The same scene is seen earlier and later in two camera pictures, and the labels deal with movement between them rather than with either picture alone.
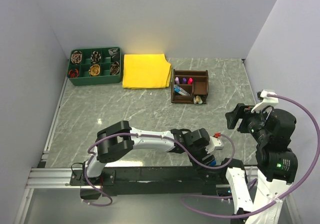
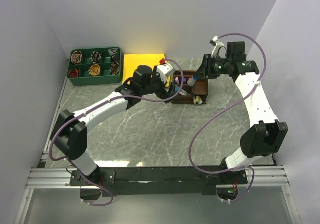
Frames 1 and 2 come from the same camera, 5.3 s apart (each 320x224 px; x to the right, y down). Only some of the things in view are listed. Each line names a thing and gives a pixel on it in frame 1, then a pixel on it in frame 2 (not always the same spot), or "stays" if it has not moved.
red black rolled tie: x=73 y=73 stays
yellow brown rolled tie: x=94 y=70 stays
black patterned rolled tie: x=95 y=57 stays
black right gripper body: x=255 y=123 to x=215 y=67
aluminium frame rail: x=41 y=177 stays
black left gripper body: x=199 y=153 to x=157 y=87
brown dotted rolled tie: x=114 y=68 stays
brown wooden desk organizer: x=186 y=84 stays
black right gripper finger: x=243 y=127 to x=200 y=74
